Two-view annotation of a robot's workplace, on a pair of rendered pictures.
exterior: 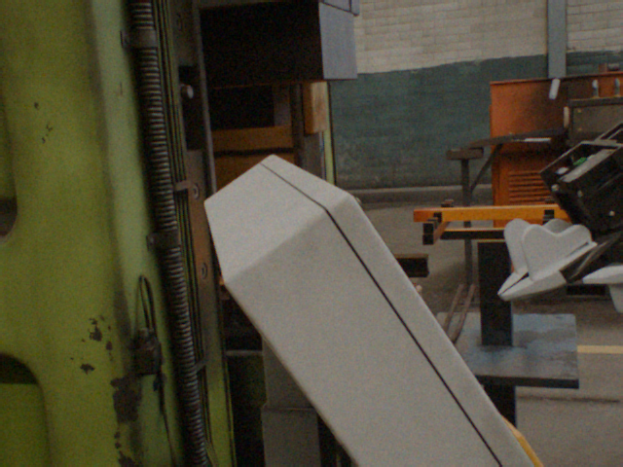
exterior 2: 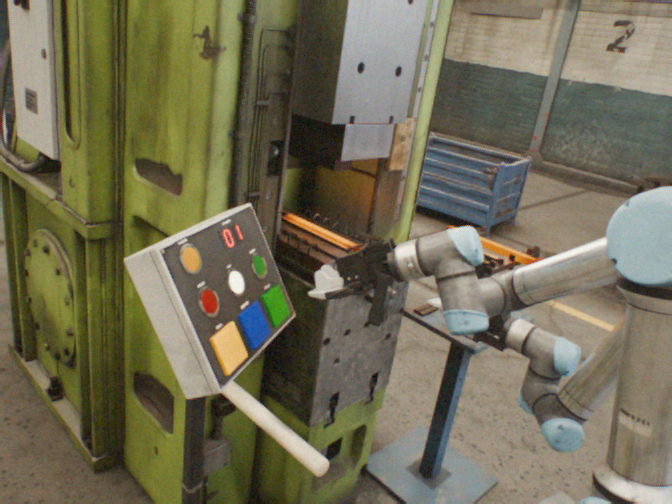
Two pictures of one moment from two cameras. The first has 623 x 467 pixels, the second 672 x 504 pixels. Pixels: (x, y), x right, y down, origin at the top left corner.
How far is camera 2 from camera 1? 0.75 m
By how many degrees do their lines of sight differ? 27
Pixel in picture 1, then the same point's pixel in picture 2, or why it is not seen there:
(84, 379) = not seen: hidden behind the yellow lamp
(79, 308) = not seen: hidden behind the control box
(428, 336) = (173, 297)
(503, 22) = not seen: outside the picture
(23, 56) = (191, 133)
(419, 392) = (169, 311)
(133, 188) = (220, 193)
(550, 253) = (325, 284)
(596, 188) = (348, 265)
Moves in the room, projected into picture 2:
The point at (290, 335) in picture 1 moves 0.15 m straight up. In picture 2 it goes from (137, 280) to (138, 198)
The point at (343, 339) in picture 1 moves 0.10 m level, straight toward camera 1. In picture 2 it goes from (150, 287) to (101, 307)
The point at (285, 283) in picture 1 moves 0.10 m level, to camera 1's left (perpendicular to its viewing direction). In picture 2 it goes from (137, 266) to (97, 249)
